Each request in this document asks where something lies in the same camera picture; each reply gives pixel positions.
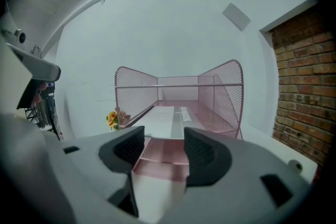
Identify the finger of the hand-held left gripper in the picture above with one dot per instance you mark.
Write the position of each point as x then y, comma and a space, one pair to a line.
42, 68

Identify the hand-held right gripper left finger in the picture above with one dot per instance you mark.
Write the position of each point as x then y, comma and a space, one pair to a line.
92, 162

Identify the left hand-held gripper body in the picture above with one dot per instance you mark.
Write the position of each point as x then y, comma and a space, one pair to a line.
25, 94

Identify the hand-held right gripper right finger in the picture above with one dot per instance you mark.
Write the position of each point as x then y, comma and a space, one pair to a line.
249, 170

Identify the pink wire mesh basket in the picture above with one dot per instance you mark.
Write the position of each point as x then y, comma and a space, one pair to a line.
223, 102

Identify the white grey notebook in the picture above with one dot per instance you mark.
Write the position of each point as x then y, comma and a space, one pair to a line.
160, 120

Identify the white tape roll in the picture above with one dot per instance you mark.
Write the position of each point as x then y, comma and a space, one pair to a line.
295, 166

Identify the orange yellow artificial flowers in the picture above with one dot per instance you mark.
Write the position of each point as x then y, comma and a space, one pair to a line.
113, 118

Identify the white fisheye camera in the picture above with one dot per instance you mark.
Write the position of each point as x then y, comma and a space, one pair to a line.
19, 36

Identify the grey wall panel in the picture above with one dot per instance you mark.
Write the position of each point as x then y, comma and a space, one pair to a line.
236, 17

